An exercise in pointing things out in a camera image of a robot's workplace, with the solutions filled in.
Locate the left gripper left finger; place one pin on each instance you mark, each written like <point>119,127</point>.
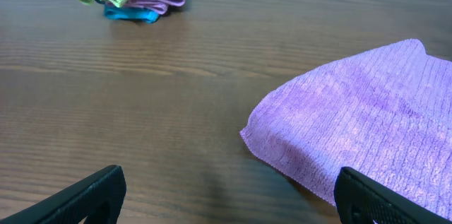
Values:
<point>96,199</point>

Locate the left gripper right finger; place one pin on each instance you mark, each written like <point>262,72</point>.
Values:
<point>361,200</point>

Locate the purple microfiber cloth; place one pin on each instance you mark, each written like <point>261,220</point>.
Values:
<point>385,112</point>

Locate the blue folded cloth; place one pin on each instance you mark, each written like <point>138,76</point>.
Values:
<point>134,14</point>

